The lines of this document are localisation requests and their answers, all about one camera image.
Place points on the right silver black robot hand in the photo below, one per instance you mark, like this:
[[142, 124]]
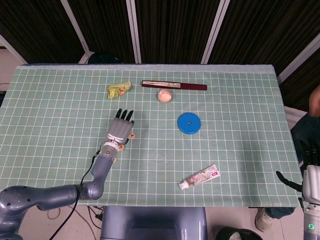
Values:
[[312, 185]]

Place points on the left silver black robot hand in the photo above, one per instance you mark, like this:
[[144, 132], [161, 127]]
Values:
[[118, 131]]

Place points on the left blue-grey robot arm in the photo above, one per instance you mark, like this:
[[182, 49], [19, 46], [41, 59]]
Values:
[[102, 170]]

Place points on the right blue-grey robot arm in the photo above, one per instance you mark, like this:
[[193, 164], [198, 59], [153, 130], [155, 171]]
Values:
[[312, 220]]

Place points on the floral hand cream tube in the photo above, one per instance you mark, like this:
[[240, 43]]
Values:
[[202, 176]]

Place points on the green snack packet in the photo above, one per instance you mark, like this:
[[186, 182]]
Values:
[[118, 90]]

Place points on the person in dark clothes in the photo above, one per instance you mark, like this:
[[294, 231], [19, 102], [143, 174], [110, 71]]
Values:
[[305, 130]]

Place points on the peach coloured ball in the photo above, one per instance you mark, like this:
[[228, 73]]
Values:
[[165, 96]]

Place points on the blue disc with hole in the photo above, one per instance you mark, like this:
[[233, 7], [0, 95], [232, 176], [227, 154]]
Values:
[[185, 127]]

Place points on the black object behind table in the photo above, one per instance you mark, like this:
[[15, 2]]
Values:
[[102, 58]]

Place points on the white metal rack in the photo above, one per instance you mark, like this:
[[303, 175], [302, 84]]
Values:
[[291, 112]]

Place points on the dark red folded fan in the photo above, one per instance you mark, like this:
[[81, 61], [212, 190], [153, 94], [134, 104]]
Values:
[[190, 86]]

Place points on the blue-grey robot torso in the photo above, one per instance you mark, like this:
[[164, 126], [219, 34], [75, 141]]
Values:
[[150, 220]]

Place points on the green checked tablecloth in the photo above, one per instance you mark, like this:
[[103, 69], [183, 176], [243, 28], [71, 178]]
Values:
[[225, 150]]

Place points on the black trash bin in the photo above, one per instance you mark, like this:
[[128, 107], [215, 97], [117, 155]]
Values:
[[225, 235]]

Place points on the white partition frame post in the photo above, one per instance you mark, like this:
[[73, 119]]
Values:
[[74, 25], [300, 57], [132, 25], [12, 52], [217, 25]]

